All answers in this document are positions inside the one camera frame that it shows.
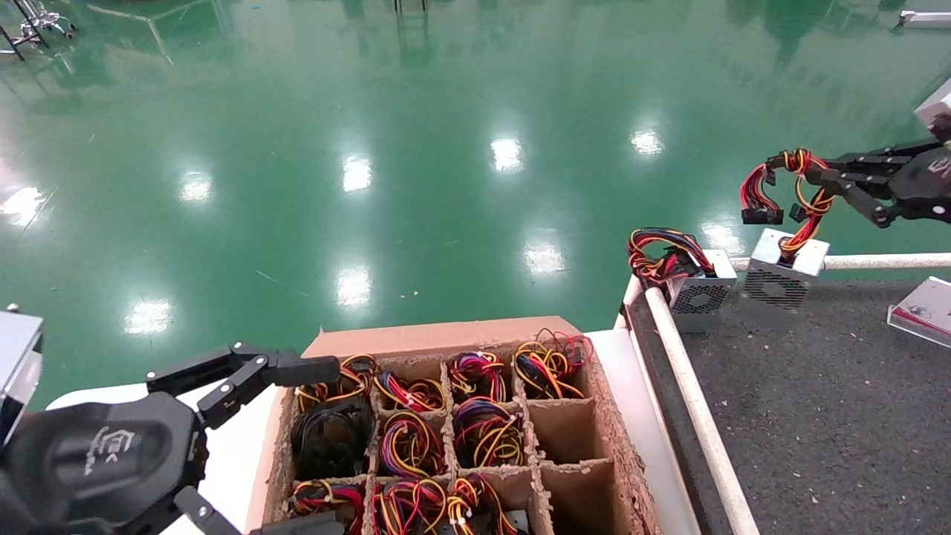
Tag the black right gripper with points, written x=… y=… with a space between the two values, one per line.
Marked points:
x=925 y=186

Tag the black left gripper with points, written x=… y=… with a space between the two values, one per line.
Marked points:
x=96 y=461

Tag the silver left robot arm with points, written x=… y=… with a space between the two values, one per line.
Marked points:
x=18 y=357

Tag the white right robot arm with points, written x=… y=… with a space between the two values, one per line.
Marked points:
x=937 y=108

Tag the cardboard box with dividers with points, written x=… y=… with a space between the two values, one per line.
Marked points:
x=438 y=334

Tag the black foam table mat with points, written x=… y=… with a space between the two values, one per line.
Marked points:
x=817 y=431

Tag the dark conveyor belt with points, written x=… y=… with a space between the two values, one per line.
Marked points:
x=691 y=401

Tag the metal wheeled stand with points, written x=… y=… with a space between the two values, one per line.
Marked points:
x=37 y=26

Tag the white floor stand frame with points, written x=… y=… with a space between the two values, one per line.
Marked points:
x=925 y=18

